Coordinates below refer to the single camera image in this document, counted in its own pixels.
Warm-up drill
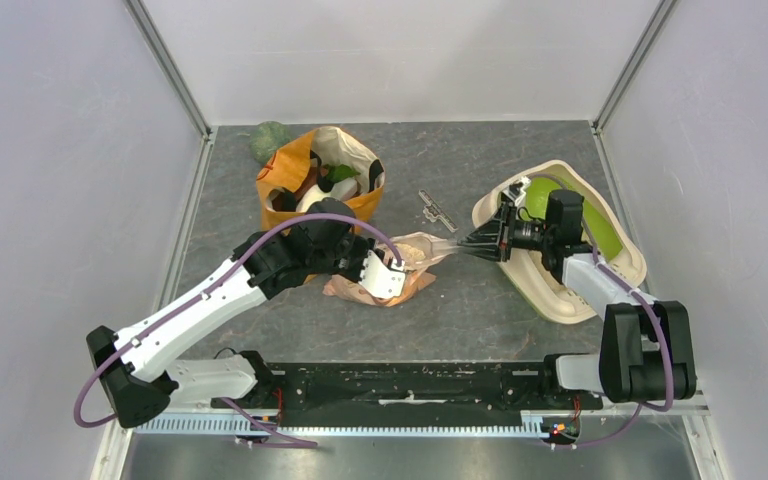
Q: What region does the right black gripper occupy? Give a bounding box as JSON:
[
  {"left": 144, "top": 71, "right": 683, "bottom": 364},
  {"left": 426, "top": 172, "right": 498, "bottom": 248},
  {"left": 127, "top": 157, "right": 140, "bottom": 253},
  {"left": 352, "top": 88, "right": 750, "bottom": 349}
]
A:
[{"left": 459, "top": 202, "right": 555, "bottom": 263}]

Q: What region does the pink cat litter bag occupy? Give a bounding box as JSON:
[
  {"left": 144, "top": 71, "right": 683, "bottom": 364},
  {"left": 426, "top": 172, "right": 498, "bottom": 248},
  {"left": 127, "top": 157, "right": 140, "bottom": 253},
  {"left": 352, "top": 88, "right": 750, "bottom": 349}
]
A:
[{"left": 322, "top": 232, "right": 458, "bottom": 307}]

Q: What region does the clear plastic litter scoop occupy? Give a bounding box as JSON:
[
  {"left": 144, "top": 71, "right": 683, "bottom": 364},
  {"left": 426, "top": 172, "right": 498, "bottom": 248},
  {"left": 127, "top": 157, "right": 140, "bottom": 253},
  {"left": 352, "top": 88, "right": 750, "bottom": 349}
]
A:
[{"left": 393, "top": 236, "right": 461, "bottom": 265}]

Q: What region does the grey bag sealing clip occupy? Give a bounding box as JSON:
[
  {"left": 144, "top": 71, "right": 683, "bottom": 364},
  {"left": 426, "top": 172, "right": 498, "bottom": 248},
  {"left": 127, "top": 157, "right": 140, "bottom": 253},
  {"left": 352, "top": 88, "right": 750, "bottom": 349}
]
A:
[{"left": 418, "top": 189, "right": 458, "bottom": 233}]

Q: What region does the beige green litter box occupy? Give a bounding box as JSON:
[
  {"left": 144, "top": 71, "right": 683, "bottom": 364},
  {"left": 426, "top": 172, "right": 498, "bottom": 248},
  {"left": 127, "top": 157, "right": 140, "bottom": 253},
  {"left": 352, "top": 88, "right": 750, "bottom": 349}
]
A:
[{"left": 471, "top": 159, "right": 647, "bottom": 325}]

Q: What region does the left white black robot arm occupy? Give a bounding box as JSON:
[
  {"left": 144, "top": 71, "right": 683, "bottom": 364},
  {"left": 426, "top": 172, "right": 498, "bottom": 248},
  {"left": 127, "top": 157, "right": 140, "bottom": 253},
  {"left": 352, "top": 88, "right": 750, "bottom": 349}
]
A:
[{"left": 73, "top": 198, "right": 404, "bottom": 429}]

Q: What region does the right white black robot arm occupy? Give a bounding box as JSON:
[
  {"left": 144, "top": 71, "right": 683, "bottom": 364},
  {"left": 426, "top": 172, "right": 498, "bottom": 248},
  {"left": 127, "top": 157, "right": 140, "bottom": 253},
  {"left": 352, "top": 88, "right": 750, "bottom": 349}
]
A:
[{"left": 457, "top": 186, "right": 697, "bottom": 412}]

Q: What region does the white bottle in bag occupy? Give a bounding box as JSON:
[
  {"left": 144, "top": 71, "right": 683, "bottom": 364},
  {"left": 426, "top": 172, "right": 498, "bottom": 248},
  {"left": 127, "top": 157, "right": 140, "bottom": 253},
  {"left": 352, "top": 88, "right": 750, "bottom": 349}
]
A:
[{"left": 295, "top": 178, "right": 358, "bottom": 213}]

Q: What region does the green leaf in bag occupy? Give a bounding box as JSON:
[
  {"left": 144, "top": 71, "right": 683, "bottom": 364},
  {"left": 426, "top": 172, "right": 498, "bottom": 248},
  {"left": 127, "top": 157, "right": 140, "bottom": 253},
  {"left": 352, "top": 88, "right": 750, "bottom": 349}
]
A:
[{"left": 324, "top": 164, "right": 359, "bottom": 184}]

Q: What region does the orange paper bag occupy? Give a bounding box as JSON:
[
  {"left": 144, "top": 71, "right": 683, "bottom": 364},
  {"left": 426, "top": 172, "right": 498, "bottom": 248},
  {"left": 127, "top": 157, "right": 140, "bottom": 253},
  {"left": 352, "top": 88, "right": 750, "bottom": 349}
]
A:
[{"left": 255, "top": 126, "right": 386, "bottom": 230}]

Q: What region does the green round vegetable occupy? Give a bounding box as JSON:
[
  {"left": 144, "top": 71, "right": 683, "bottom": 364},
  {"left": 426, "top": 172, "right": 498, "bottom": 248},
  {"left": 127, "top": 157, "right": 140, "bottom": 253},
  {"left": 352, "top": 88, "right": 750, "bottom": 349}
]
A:
[{"left": 248, "top": 121, "right": 294, "bottom": 166}]

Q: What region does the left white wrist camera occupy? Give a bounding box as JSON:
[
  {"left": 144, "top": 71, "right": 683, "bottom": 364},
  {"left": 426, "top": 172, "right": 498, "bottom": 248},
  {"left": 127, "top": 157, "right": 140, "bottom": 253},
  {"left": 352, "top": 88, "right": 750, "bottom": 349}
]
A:
[{"left": 358, "top": 253, "right": 407, "bottom": 300}]

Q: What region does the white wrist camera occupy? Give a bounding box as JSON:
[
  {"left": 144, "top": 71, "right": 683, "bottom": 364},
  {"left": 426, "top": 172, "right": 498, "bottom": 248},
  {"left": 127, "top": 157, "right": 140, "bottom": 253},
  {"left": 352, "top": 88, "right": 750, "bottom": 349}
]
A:
[
  {"left": 500, "top": 175, "right": 531, "bottom": 208},
  {"left": 358, "top": 253, "right": 407, "bottom": 300}
]

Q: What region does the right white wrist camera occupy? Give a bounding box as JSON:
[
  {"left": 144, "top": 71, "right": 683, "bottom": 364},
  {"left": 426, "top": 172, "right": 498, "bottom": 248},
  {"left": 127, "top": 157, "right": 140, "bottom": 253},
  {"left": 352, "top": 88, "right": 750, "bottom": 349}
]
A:
[{"left": 500, "top": 175, "right": 531, "bottom": 208}]

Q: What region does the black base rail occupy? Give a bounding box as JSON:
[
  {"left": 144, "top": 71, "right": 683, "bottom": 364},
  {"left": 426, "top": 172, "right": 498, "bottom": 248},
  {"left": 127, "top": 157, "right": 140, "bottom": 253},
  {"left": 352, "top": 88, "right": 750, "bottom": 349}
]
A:
[{"left": 234, "top": 351, "right": 604, "bottom": 428}]

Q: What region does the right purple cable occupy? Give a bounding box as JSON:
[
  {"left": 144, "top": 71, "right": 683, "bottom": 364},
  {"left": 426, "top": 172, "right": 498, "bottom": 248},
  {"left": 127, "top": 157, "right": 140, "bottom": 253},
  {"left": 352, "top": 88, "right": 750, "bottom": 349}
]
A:
[{"left": 536, "top": 173, "right": 677, "bottom": 452}]

